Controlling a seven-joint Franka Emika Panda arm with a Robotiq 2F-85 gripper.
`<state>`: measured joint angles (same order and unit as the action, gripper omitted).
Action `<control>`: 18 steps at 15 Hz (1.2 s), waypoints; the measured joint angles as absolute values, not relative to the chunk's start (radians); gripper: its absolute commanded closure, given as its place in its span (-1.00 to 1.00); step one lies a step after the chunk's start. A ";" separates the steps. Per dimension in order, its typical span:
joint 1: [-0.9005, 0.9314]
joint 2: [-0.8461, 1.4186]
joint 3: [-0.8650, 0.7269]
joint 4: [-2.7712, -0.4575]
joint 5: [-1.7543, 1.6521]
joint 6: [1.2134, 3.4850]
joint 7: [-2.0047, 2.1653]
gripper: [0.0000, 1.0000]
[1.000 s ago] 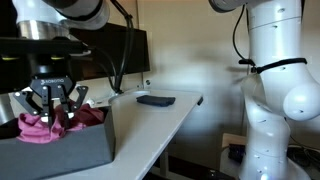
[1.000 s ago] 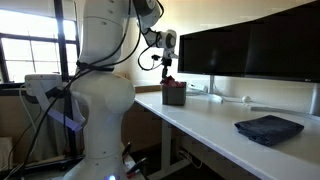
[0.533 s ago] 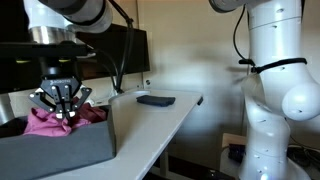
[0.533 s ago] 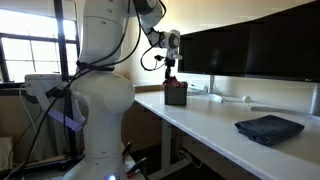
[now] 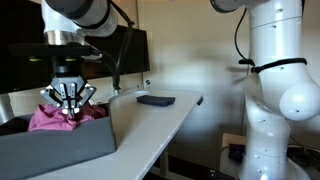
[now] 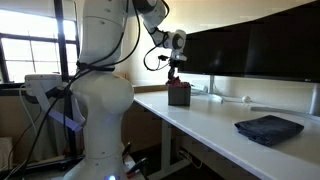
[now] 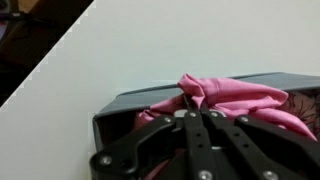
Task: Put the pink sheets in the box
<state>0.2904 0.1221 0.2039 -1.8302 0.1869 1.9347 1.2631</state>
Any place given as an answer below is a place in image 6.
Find white hanging cable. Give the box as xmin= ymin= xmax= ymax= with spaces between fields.
xmin=3 ymin=84 xmax=43 ymax=180

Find black cable strapped to arm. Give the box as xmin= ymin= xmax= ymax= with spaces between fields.
xmin=6 ymin=0 xmax=143 ymax=180

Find black monitor with logo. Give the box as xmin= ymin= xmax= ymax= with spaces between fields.
xmin=244 ymin=0 xmax=320 ymax=84

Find white box device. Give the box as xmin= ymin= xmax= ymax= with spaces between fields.
xmin=24 ymin=73 xmax=65 ymax=98

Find dark folded towel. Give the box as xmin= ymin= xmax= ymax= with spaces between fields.
xmin=234 ymin=114 xmax=305 ymax=147

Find black red clamps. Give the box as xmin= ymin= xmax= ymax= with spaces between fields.
xmin=121 ymin=142 xmax=150 ymax=179

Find lavender bracket strip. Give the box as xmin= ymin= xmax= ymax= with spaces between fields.
xmin=42 ymin=105 xmax=84 ymax=133

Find window with dark frame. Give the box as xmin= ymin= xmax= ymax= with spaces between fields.
xmin=0 ymin=8 xmax=81 ymax=84

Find black stand pole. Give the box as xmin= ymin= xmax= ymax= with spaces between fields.
xmin=53 ymin=0 xmax=79 ymax=158

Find grey fabric box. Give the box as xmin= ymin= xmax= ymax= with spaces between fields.
xmin=167 ymin=83 xmax=192 ymax=107

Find silver monitor stand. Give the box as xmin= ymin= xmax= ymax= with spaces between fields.
xmin=188 ymin=74 xmax=226 ymax=104
xmin=249 ymin=82 xmax=320 ymax=122

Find black monitor without logo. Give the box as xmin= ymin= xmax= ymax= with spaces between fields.
xmin=178 ymin=22 xmax=253 ymax=78

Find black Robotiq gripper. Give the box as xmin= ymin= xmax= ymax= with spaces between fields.
xmin=167 ymin=59 xmax=180 ymax=83

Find white desk leg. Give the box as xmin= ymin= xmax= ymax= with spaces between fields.
xmin=146 ymin=119 xmax=191 ymax=180

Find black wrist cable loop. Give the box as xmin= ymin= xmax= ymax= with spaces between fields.
xmin=143 ymin=28 xmax=172 ymax=72

